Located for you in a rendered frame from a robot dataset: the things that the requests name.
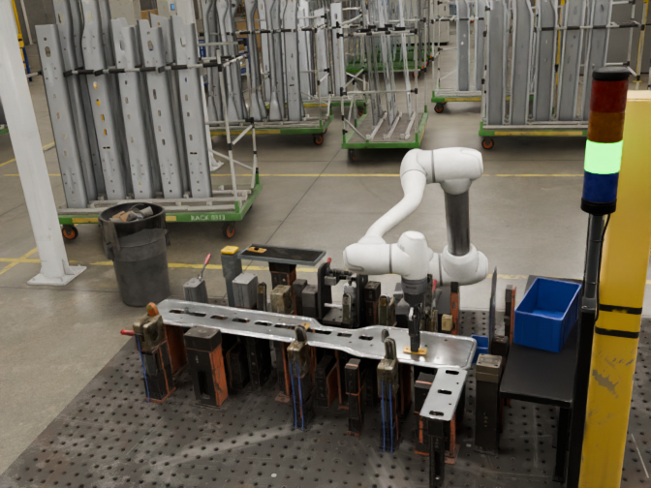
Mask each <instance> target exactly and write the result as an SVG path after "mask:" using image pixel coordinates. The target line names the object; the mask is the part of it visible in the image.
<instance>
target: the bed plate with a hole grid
mask: <svg viewBox="0 0 651 488"><path fill-rule="evenodd" d="M488 326H489V311H484V310H462V309H459V321H458V335H459V336H466V337H471V335H477V336H484V337H488ZM475 371H476V364H474V363H472V364H471V367H470V369H469V370H468V371H467V372H468V373H467V379H466V381H465V408H464V409H466V413H465V416H464V419H463V422H462V426H461V429H460V430H457V429H455V443H457V444H460V448H459V451H458V454H457V458H456V461H455V464H454V465H453V466H452V465H448V464H445V477H447V478H448V479H449V486H448V488H566V480H567V469H568V459H569V451H567V450H566V458H565V469H566V477H565V483H560V482H555V481H552V474H553V467H555V458H556V448H553V447H552V439H553V431H554V430H558V421H559V410H560V407H555V406H549V405H544V404H538V403H532V402H525V401H519V400H514V399H511V403H510V405H509V406H504V416H503V423H504V429H503V433H502V434H501V433H498V440H499V446H498V451H497V455H496V457H494V456H489V455H484V454H478V453H474V452H473V449H474V445H475V414H476V379H475V374H476V372H475ZM190 372H191V370H190V369H189V366H188V367H187V368H186V369H185V370H184V371H183V372H182V373H181V374H180V375H179V376H178V377H177V378H176V379H175V380H174V381H173V384H174V386H175V387H176V388H177V391H175V392H176V393H175V394H173V396H171V397H170V398H169V397H168V398H167V399H166V400H165V401H164V402H163V405H162V406H161V405H159V403H152V402H150V403H147V401H145V402H143V399H145V397H146V394H145V388H144V383H143V377H144V374H143V373H144V372H143V367H142V363H141V358H140V352H139V351H137V345H136V339H135V335H134V336H133V337H132V338H131V339H130V340H129V341H128V342H127V343H126V344H125V345H124V346H123V347H122V348H121V349H120V350H119V351H118V353H117V354H116V355H115V356H114V357H113V358H112V359H111V360H110V361H109V362H108V363H107V364H106V365H105V366H104V367H103V368H102V369H101V370H100V372H99V373H98V374H97V375H96V376H95V377H94V378H93V379H92V380H91V381H90V382H89V383H88V384H87V385H86V386H85V387H84V388H83V389H82V391H81V392H80V393H79V394H78V395H77V396H76V397H75V398H74V399H73V400H72V401H71V402H70V403H69V404H68V405H67V406H66V407H65V408H64V410H63V411H62V412H61V413H59V414H58V415H57V416H56V417H55V418H54V419H53V420H52V421H51V422H50V423H49V424H48V426H47V427H46V428H45V430H44V431H43V432H42V433H41V434H40V435H39V436H38V437H37V438H36V439H35V440H34V441H32V442H31V443H30V444H29V445H28V447H27V448H26V449H25V450H24V451H23V452H22V453H21V454H20V455H19V456H18V457H17V458H16V459H15V460H14V461H13V462H12V463H11V464H10V466H9V467H8V468H7V469H6V470H5V471H4V472H3V473H2V474H1V475H0V488H426V487H427V484H428V481H429V457H427V458H426V457H422V456H419V455H417V454H415V453H414V450H415V447H416V446H415V428H416V426H417V416H416V415H413V411H414V409H415V406H414V404H415V403H414V365H411V394H412V400H413V403H412V405H411V407H410V409H409V411H408V414H407V416H406V418H405V419H400V434H401V436H402V435H403V437H404V439H405V440H403V443H401V444H400V446H398V448H397V449H396V450H395V452H393V453H390V452H389V453H387V452H386V451H385V452H382V451H380V452H378V451H375V448H374V447H376V446H379V445H380V426H381V420H382V410H380V406H381V400H380V397H378V399H377V401H376V403H375V405H374V407H367V406H366V387H365V378H364V379H363V381H362V384H363V388H362V389H361V402H362V410H363V411H364V423H365V424H366V426H365V428H364V430H363V432H362V434H361V435H362V436H364V438H363V439H361V440H359V441H358V437H356V436H353V437H351V435H348V427H349V422H348V417H349V416H350V415H349V410H345V409H340V408H338V405H339V393H338V394H337V396H336V397H335V399H334V401H333V402H332V404H331V406H330V407H322V406H317V390H316V392H315V393H314V395H313V402H314V404H312V405H314V412H315V413H316V416H315V418H316V419H313V420H315V422H312V423H315V425H314V424H313V425H312V426H313V428H311V429H310V431H308V430H306V431H305V432H303V431H302V430H298V429H296V428H295V427H294V426H292V425H293V422H294V414H293V403H292V401H293V400H294V398H292V400H291V401H290V402H289V403H288V404H286V403H281V402H276V401H275V400H274V399H275V398H276V396H277V395H278V394H279V392H280V391H279V382H277V383H276V384H275V386H274V387H273V388H272V389H271V391H270V392H269V393H268V395H266V396H263V395H259V394H253V393H248V392H244V389H245V387H246V386H247V385H248V384H249V383H250V382H248V383H247V385H246V386H245V387H244V388H243V389H242V390H240V389H234V388H231V387H230V386H227V389H228V395H229V397H232V398H236V399H237V401H236V402H235V403H234V404H233V405H232V407H231V408H230V409H229V410H228V411H227V412H217V411H212V410H207V409H202V408H197V407H192V406H189V402H190V401H191V400H192V399H193V398H194V397H195V392H194V386H193V381H189V380H184V378H185V377H186V376H187V375H188V374H189V373H190ZM142 402H143V403H142ZM620 488H651V318H641V324H640V331H639V338H638V346H637V354H636V362H635V375H634V383H633V391H632V399H631V406H630V413H629V421H628V429H627V437H626V444H625V452H624V459H623V467H622V474H621V482H620Z"/></svg>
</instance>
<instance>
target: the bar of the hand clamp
mask: <svg viewBox="0 0 651 488"><path fill-rule="evenodd" d="M433 278H434V274H433V273H427V290H426V291H425V300H424V301H423V302H422V316H421V317H422V318H424V317H425V313H424V311H425V307H429V318H430V319H431V312H432V308H433Z"/></svg>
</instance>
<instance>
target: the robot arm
mask: <svg viewBox="0 0 651 488"><path fill-rule="evenodd" d="M482 174H483V166H482V159H481V153H480V152H478V151H477V150H475V149H471V148H466V147H452V148H441V149H437V150H429V151H422V150H418V149H413V150H411V151H409V152H408V153H407V154H406V155H405V157H404V159H403V161H402V164H401V168H400V178H401V184H402V187H403V190H404V194H405V197H404V198H403V199H402V200H401V201H400V202H399V203H398V204H396V205H395V206H394V207H393V208H392V209H390V210H389V212H388V213H386V214H385V215H384V216H383V217H382V218H380V219H379V220H378V221H377V222H376V223H374V224H373V225H372V226H371V227H370V229H369V230H368V232H366V234H365V236H364V237H362V238H361V239H360V240H359V241H358V243H357V244H352V245H350V246H348V247H347V248H346V249H345V250H344V252H343V256H344V264H345V268H347V269H348V270H349V271H351V272H353V273H356V274H361V275H384V274H397V275H401V289H402V291H395V292H394V293H393V297H394V298H398V299H401V301H400V302H399V303H398V304H397V306H398V308H408V311H409V315H407V320H408V331H409V333H408V335H409V336H410V351H417V352H419V349H420V332H421V331H422V328H420V327H421V308H422V302H423V301H424V300H425V291H426V290H427V273H433V274H434V278H433V279H436V280H437V285H436V288H438V287H450V282H451V281H453V282H458V286H468V285H473V284H476V283H478V282H480V281H482V280H484V278H485V277H486V276H487V273H488V261H487V257H486V256H485V255H484V254H483V253H482V252H480V251H477V249H476V247H475V246H474V245H473V244H472V243H470V218H469V214H470V211H469V188H470V187H471V185H472V182H473V180H477V179H478V178H480V177H481V175H482ZM430 183H439V184H440V186H441V188H442V189H443V190H444V198H445V211H446V225H447V239H448V245H447V246H446V247H445V248H444V251H443V253H442V254H437V253H433V251H432V250H431V249H430V248H429V247H428V246H427V241H426V238H425V236H424V235H423V234H422V233H420V232H417V231H406V232H404V233H403V234H402V235H401V237H400V238H399V241H398V243H396V244H386V242H385V240H384V239H383V238H382V236H383V235H384V234H385V233H386V232H388V231H389V230H390V229H392V228H393V227H395V226H396V225H397V224H398V223H400V222H401V221H402V220H404V219H405V218H406V217H408V216H409V215H410V214H411V213H413V212H414V211H415V210H416V209H417V207H418V206H419V204H420V201H421V199H422V195H423V191H424V188H425V185H426V184H430Z"/></svg>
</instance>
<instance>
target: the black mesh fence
mask: <svg viewBox="0 0 651 488"><path fill-rule="evenodd" d="M591 221H592V215H591V214H589V217H588V229H587V239H586V244H587V253H586V250H585V255H586V264H585V261H584V265H585V273H586V274H587V263H588V253H589V242H590V240H589V237H590V231H591ZM586 274H585V277H584V276H583V277H584V286H583V283H582V287H583V296H584V295H585V285H586V282H585V280H586ZM580 309H581V318H579V319H580V329H579V328H578V331H579V340H577V342H578V351H577V362H576V365H575V376H574V388H573V408H572V419H571V430H570V432H568V436H567V447H566V450H567V451H569V459H568V469H567V480H566V488H578V481H579V472H580V462H581V453H582V445H583V433H584V423H585V414H586V403H587V393H588V383H589V374H590V364H591V354H592V345H593V334H594V324H595V315H596V312H591V311H583V310H582V308H581V306H580ZM557 434H558V430H554V431H553V439H552V447H553V448H556V445H557Z"/></svg>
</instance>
